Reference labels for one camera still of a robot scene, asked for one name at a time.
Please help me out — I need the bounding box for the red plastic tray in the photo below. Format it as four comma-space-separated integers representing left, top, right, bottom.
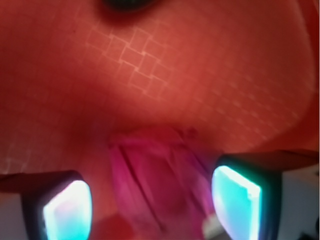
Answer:
0, 0, 319, 239

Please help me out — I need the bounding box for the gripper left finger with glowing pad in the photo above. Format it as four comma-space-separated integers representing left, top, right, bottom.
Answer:
21, 170, 92, 240

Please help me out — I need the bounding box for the dark teal oblong case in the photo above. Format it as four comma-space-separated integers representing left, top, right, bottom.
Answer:
102, 0, 157, 12

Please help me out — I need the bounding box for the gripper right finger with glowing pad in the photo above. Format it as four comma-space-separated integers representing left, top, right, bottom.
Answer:
211, 149, 320, 240

